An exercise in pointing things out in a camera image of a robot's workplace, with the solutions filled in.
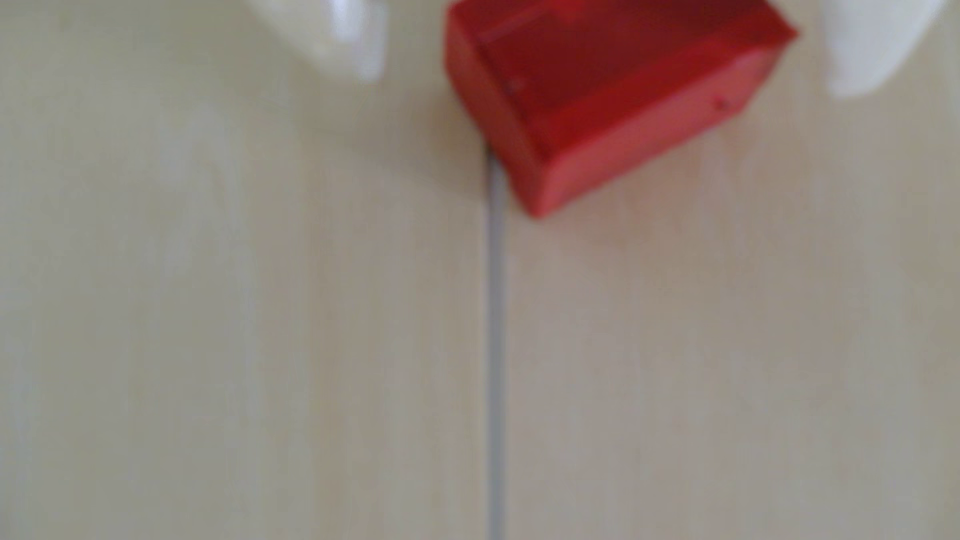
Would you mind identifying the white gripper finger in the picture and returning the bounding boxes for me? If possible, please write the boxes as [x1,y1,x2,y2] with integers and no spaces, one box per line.
[246,0,389,83]
[819,0,951,99]

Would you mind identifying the red plastic block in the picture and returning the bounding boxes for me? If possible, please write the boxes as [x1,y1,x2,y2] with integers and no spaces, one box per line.
[443,0,799,219]

